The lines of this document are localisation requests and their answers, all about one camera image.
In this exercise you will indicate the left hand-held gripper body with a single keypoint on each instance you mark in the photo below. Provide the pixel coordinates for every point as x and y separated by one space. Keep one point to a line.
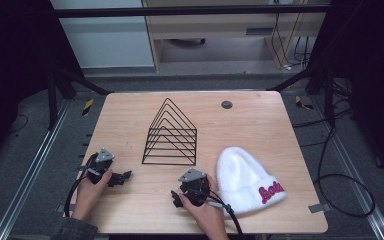
100 164

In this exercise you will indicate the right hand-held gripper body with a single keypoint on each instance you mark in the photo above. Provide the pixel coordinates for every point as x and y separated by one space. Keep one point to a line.
196 187

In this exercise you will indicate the person's right hand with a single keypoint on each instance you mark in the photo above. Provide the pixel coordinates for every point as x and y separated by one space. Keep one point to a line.
204 215

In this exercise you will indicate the person's left hand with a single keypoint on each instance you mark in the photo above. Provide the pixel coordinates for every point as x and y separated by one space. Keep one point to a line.
89 195

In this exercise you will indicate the white knit beanie hat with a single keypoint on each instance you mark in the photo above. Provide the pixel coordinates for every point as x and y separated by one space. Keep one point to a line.
243 176

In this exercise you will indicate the yellow black hazard tape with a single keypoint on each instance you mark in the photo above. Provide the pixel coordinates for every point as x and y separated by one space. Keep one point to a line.
302 103
87 107

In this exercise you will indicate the black metal stand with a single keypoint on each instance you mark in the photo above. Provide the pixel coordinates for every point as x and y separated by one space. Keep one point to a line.
52 100
328 96

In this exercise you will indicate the grey round table grommet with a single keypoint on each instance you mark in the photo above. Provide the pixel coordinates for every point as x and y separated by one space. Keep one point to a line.
226 105

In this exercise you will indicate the white cabinet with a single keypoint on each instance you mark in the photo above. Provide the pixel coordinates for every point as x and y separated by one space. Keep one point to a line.
106 40

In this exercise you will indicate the grey tape strip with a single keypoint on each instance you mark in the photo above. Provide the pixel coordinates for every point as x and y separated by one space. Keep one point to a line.
319 208

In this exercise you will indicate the black curtain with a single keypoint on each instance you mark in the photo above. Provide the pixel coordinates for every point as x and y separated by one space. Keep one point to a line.
16 66
370 76

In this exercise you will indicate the light wooden desk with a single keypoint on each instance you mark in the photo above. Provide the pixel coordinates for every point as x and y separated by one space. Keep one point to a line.
233 28

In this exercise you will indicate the aluminium floor rail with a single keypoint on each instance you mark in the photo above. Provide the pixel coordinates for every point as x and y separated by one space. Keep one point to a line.
30 170
355 170

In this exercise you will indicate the black horizontal frame bar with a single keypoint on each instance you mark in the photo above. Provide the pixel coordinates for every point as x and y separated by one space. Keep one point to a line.
186 10

